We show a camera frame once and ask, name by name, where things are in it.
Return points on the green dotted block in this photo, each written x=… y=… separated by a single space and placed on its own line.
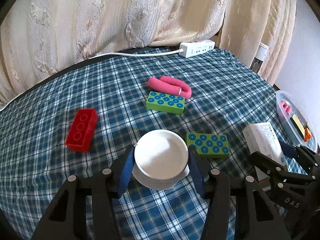
x=165 y=103
x=209 y=146

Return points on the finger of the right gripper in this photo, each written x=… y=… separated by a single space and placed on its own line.
x=288 y=150

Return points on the white round cup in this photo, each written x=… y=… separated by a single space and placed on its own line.
x=161 y=160

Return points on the blue plaid tablecloth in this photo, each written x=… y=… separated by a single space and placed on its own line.
x=226 y=96

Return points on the right cream curtain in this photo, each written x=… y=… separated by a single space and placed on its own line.
x=248 y=23

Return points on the red toy brick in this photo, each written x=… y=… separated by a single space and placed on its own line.
x=81 y=132

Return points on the cream curtain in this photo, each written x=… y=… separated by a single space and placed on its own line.
x=42 y=37
x=248 y=23

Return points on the white medicine box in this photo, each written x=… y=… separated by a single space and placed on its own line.
x=261 y=137

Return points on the left cream curtain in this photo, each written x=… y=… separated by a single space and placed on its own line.
x=42 y=37

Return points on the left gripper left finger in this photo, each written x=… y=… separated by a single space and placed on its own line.
x=65 y=216

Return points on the yellow green box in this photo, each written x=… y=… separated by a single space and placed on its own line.
x=298 y=125

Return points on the orange toy brick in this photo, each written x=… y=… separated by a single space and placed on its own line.
x=307 y=135

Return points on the clear plastic bowl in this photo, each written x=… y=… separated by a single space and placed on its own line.
x=288 y=125

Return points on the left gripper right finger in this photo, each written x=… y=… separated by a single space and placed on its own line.
x=256 y=217

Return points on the white power strip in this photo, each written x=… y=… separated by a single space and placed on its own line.
x=190 y=49

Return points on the white tower fan heater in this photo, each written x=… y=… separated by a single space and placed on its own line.
x=259 y=57

